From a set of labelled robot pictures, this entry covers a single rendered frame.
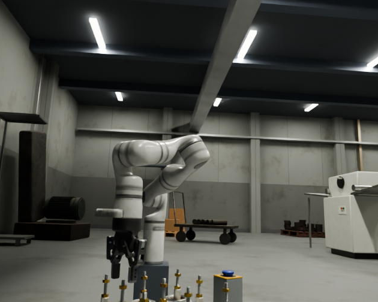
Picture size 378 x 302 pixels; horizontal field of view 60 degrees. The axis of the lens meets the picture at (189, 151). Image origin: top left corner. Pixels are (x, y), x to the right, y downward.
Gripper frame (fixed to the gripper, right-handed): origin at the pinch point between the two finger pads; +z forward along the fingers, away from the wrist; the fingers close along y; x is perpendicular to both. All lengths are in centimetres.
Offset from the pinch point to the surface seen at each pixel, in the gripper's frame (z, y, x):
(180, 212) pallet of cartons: -20, 498, -548
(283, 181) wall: -135, 432, -979
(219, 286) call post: 7.2, -2.0, -38.0
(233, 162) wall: -193, 548, -855
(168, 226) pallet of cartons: 12, 483, -494
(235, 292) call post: 9.0, -6.2, -40.8
